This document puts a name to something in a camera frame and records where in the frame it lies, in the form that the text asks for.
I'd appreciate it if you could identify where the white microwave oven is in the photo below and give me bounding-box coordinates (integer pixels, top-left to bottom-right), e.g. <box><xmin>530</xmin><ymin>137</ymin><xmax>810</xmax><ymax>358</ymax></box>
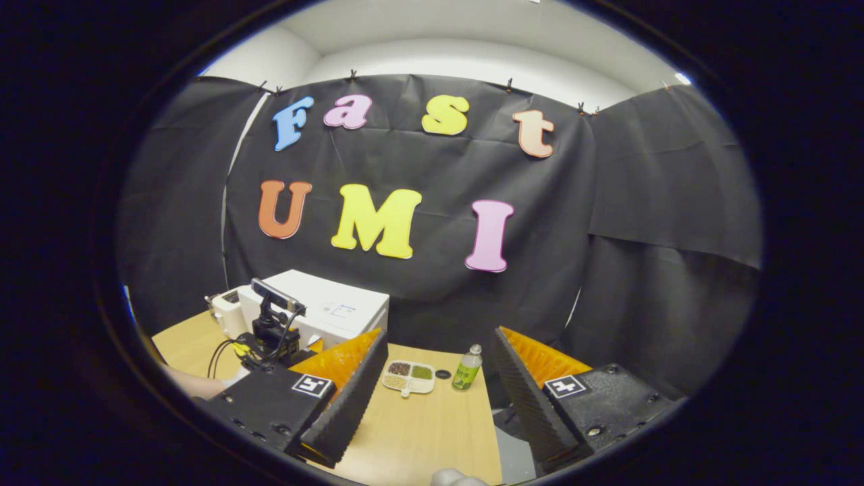
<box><xmin>238</xmin><ymin>269</ymin><xmax>391</xmax><ymax>352</ymax></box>

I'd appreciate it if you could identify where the green label drink bottle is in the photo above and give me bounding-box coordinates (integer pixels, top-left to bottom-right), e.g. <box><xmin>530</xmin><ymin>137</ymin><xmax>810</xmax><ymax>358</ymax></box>
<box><xmin>452</xmin><ymin>344</ymin><xmax>483</xmax><ymax>392</ymax></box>

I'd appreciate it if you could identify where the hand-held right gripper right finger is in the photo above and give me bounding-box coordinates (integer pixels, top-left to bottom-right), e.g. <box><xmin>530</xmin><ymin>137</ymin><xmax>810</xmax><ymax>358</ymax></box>
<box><xmin>489</xmin><ymin>326</ymin><xmax>681</xmax><ymax>477</ymax></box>

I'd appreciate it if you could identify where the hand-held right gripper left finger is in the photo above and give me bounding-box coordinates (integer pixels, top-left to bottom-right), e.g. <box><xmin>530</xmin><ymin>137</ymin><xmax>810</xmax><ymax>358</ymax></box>
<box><xmin>201</xmin><ymin>328</ymin><xmax>390</xmax><ymax>468</ymax></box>

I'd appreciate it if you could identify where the white toaster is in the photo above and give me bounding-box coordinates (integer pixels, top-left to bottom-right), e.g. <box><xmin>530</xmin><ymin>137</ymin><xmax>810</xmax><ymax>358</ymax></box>
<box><xmin>205</xmin><ymin>286</ymin><xmax>252</xmax><ymax>340</ymax></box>

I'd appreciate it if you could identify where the white divided plate with grains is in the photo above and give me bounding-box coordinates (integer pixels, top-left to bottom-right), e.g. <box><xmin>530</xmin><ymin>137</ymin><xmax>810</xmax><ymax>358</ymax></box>
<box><xmin>381</xmin><ymin>360</ymin><xmax>437</xmax><ymax>398</ymax></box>

